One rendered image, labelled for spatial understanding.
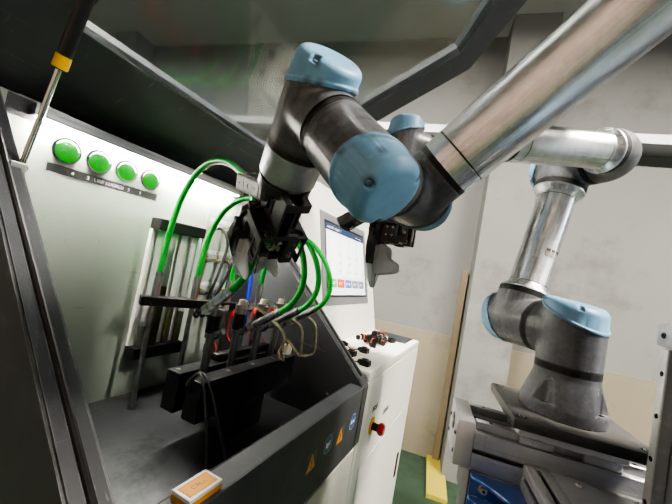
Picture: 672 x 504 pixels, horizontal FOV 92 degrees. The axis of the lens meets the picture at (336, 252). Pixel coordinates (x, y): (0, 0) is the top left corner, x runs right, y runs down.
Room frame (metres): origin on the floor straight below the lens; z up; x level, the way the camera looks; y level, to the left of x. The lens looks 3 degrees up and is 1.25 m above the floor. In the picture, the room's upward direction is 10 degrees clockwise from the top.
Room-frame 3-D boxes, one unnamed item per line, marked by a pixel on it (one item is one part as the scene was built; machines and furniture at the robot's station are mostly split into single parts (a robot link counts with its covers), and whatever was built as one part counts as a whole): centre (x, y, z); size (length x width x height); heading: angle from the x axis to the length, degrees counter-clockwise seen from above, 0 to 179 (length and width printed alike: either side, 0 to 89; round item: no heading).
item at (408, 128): (0.68, -0.10, 1.53); 0.09 x 0.08 x 0.11; 108
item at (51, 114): (0.82, 0.47, 1.43); 0.54 x 0.03 x 0.02; 154
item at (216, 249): (1.04, 0.36, 1.20); 0.13 x 0.03 x 0.31; 154
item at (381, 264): (0.66, -0.10, 1.27); 0.06 x 0.03 x 0.09; 64
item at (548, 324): (0.68, -0.51, 1.20); 0.13 x 0.12 x 0.14; 18
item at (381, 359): (1.27, -0.21, 0.96); 0.70 x 0.22 x 0.03; 154
